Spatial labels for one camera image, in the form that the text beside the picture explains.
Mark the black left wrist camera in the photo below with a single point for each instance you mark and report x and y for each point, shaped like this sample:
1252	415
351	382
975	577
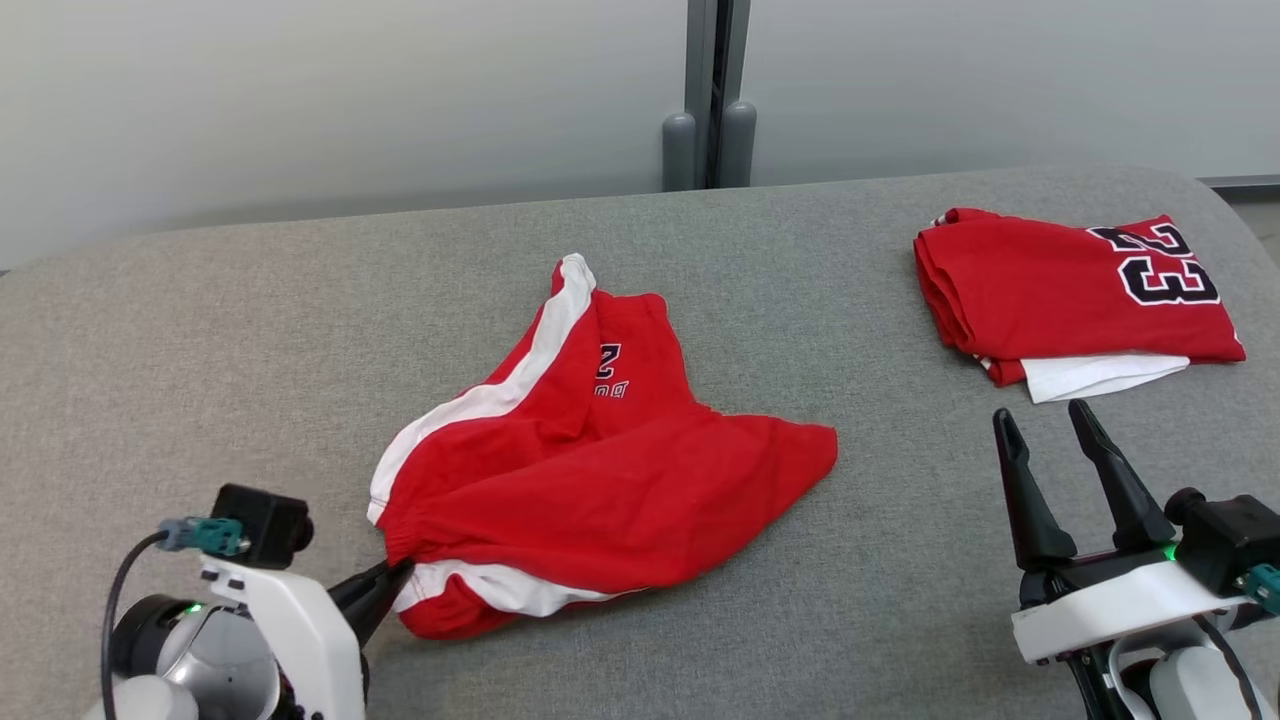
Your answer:
260	520

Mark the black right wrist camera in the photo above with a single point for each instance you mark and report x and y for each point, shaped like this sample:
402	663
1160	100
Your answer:
1230	540

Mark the red shorts with white stripes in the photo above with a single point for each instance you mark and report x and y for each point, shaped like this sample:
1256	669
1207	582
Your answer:
600	500

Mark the grey metal partition post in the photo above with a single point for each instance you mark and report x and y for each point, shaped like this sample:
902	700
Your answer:
700	60

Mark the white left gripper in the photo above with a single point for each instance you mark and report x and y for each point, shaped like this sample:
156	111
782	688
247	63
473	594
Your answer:
310	650

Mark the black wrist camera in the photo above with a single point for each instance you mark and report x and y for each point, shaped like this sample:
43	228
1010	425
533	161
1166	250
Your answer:
260	520
1230	540

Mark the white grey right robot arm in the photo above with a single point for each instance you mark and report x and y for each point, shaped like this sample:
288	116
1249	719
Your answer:
1180	685

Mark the red jersey with number 23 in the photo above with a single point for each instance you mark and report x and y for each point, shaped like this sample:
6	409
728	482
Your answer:
1030	290

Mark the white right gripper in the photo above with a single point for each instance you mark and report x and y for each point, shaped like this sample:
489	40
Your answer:
1100	605

